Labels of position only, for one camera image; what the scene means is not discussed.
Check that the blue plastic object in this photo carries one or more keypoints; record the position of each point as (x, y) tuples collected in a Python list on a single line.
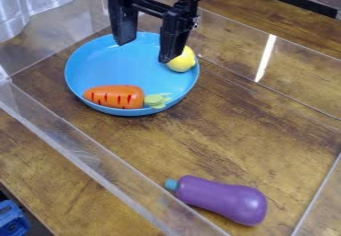
[(14, 221)]

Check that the clear acrylic enclosure wall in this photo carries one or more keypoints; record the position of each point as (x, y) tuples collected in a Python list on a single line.
[(259, 125)]

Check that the purple toy eggplant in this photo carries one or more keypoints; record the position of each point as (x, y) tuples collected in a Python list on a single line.
[(240, 203)]

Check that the orange toy carrot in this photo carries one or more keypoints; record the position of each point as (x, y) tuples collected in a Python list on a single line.
[(125, 97)]

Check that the blue round tray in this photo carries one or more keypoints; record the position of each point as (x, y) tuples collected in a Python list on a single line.
[(102, 63)]

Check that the yellow toy lemon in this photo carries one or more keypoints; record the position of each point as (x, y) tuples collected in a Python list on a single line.
[(185, 61)]

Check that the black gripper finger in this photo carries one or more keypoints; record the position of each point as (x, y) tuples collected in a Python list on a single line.
[(174, 33), (124, 17)]

